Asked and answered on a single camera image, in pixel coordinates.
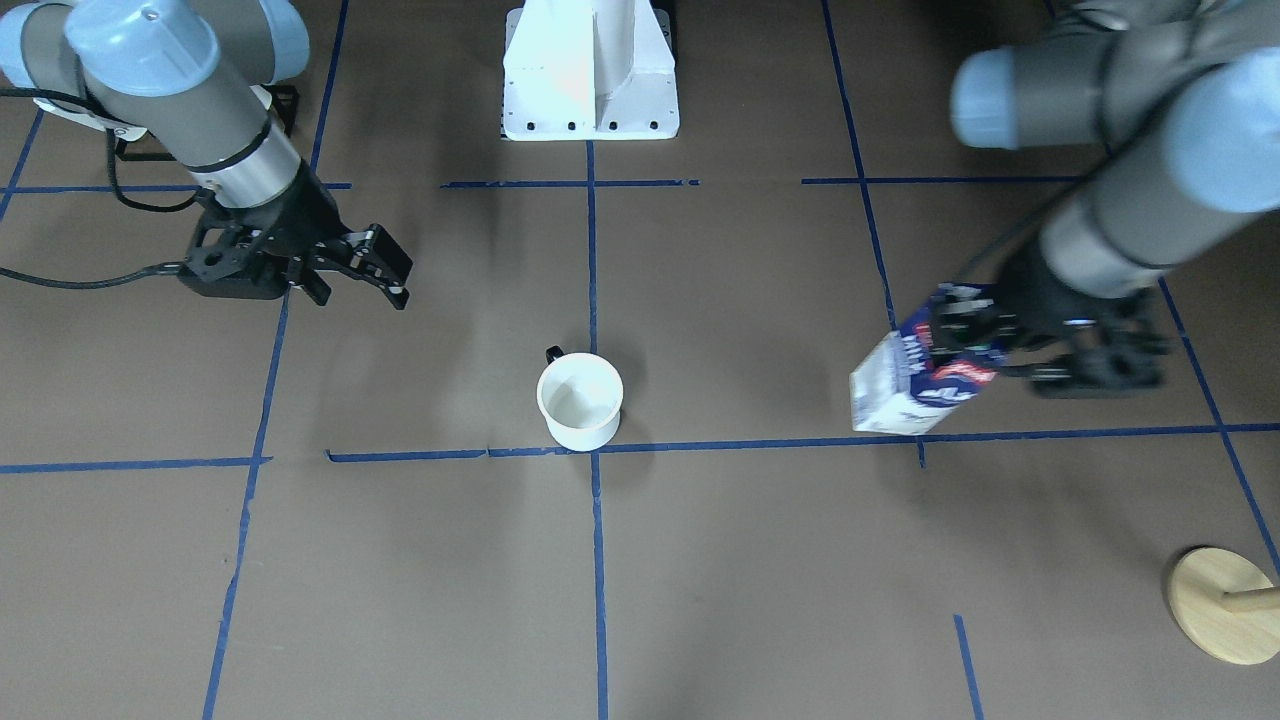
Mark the blue white milk carton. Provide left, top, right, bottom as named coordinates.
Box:
left=849, top=283, right=996, bottom=436

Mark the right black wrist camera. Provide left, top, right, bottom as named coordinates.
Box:
left=177, top=209, right=291, bottom=301

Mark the wooden mug tree stand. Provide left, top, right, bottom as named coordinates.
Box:
left=1165, top=546, right=1279, bottom=666

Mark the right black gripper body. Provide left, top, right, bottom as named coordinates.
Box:
left=200, top=161, right=360, bottom=291

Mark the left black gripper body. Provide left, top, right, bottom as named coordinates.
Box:
left=992, top=240, right=1107, bottom=366

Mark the white column with base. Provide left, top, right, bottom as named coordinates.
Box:
left=500, top=1, right=681, bottom=142

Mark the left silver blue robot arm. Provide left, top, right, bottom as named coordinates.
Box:
left=929, top=1, right=1277, bottom=395

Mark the white smiley mug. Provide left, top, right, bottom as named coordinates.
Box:
left=535, top=346, right=625, bottom=452

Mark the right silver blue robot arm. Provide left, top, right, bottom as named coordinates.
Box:
left=3, top=1, right=413, bottom=310

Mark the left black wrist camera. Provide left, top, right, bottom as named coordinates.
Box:
left=1030, top=290, right=1170, bottom=400

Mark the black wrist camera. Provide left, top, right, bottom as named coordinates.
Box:
left=1030, top=290, right=1170, bottom=400
left=177, top=209, right=291, bottom=301

